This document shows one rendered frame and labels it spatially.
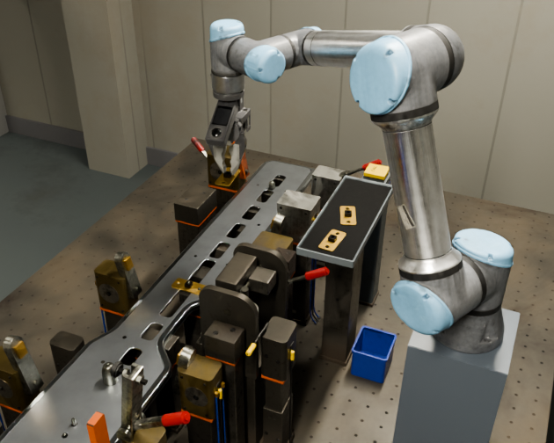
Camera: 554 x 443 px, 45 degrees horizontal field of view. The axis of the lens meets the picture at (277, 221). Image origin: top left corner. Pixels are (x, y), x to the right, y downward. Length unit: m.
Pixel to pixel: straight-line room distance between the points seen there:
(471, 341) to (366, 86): 0.57
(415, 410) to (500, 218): 1.25
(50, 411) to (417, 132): 0.90
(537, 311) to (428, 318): 1.03
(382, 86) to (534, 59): 2.25
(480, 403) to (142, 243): 1.35
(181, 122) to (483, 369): 3.01
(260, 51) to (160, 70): 2.66
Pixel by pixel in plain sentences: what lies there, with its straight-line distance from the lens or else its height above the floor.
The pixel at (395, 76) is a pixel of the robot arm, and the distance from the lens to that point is 1.09.
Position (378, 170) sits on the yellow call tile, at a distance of 1.89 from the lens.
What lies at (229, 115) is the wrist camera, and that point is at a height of 1.43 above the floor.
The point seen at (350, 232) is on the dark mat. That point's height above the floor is 1.16.
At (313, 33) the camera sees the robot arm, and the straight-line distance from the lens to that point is 1.47.
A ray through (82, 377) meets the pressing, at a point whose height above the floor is 1.00.
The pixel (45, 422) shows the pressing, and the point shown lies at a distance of 1.46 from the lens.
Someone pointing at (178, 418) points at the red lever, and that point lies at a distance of 1.22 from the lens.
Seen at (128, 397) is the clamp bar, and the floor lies 1.17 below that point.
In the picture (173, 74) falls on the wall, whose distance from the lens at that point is 4.01.
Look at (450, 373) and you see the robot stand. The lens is 1.45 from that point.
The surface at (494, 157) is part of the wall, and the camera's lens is 3.53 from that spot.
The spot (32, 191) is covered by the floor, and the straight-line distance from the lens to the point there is 4.26.
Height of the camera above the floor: 2.07
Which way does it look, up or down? 34 degrees down
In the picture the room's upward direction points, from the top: 1 degrees clockwise
